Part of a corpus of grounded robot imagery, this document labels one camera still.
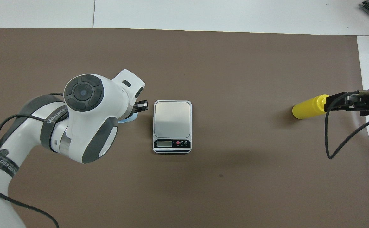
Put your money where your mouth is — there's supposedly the light blue plastic cup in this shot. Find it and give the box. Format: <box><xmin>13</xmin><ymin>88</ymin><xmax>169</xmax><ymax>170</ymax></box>
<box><xmin>118</xmin><ymin>111</ymin><xmax>138</xmax><ymax>124</ymax></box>

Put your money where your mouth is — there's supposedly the yellow squeeze bottle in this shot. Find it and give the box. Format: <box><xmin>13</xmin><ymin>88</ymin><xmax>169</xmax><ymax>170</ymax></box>
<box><xmin>292</xmin><ymin>94</ymin><xmax>330</xmax><ymax>120</ymax></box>

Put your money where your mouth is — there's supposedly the silver digital kitchen scale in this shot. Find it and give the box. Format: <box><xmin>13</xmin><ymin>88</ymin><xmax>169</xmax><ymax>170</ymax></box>
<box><xmin>153</xmin><ymin>100</ymin><xmax>192</xmax><ymax>154</ymax></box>

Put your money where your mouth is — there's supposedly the brown paper mat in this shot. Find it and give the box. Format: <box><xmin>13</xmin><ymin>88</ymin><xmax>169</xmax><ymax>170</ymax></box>
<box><xmin>0</xmin><ymin>28</ymin><xmax>369</xmax><ymax>228</ymax></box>

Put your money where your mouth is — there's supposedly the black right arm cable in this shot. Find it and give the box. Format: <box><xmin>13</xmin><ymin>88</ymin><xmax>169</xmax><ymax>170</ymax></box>
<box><xmin>325</xmin><ymin>93</ymin><xmax>369</xmax><ymax>159</ymax></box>

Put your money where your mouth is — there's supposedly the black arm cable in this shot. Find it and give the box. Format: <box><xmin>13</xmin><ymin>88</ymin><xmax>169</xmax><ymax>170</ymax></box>
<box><xmin>0</xmin><ymin>92</ymin><xmax>65</xmax><ymax>228</ymax></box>
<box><xmin>325</xmin><ymin>93</ymin><xmax>369</xmax><ymax>159</ymax></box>

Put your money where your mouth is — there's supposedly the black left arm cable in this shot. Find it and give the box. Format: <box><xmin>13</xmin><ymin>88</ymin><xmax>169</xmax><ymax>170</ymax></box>
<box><xmin>0</xmin><ymin>92</ymin><xmax>65</xmax><ymax>228</ymax></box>

